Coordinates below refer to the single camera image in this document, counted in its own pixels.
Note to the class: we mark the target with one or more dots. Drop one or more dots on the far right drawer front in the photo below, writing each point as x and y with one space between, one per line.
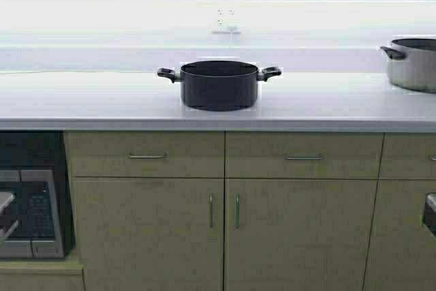
406 156

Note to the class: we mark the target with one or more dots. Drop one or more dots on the black two-handled cooking pot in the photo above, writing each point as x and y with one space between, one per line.
219 85

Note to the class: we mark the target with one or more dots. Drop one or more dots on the stainless steel microwave oven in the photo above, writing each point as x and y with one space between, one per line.
39 233

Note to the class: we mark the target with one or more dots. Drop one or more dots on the white wall power outlet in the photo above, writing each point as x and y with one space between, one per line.
225 17

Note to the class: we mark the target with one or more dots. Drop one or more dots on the left lower cabinet door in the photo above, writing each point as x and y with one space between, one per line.
149 234

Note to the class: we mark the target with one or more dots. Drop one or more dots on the left beige drawer front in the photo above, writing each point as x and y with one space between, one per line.
146 154

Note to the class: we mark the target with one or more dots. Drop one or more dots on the far right lower cabinet door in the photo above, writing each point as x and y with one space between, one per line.
401 249

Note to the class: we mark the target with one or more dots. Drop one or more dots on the door handle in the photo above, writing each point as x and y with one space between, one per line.
210 210
237 210

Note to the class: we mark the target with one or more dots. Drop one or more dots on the beige drawer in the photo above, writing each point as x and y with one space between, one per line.
146 154
259 155

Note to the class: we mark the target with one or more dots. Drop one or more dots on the drawer metal handle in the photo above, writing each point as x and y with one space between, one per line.
303 158
140 156

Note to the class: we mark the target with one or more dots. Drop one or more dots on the right drawer metal handle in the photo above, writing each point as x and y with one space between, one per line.
303 158

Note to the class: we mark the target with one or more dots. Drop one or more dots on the cabinet door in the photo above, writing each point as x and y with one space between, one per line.
298 234
401 249
149 234

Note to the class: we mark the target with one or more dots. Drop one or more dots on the stainless steel pot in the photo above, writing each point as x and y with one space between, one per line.
411 63

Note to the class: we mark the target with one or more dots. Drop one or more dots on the left drawer metal handle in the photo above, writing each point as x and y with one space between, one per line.
140 156

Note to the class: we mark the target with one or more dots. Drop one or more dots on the right beige drawer front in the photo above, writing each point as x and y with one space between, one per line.
259 155

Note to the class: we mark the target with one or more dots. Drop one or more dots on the right lower door handle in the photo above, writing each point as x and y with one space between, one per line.
237 210

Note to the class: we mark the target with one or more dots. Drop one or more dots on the white plug adapter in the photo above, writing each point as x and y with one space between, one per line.
232 29

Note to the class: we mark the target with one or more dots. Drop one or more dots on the left lower door handle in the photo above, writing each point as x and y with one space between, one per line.
210 210

